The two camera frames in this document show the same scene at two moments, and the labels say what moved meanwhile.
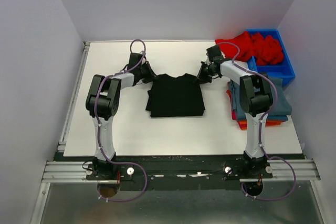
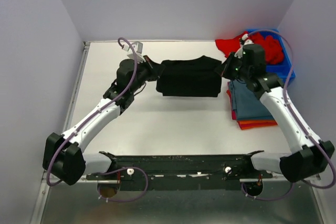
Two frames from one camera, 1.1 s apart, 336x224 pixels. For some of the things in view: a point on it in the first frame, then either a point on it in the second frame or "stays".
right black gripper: x=201 y=77 → x=226 y=72
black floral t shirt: x=171 y=96 → x=196 y=76
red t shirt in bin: x=265 y=51 stays
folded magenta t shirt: x=233 y=114 stays
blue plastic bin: x=284 y=70 stays
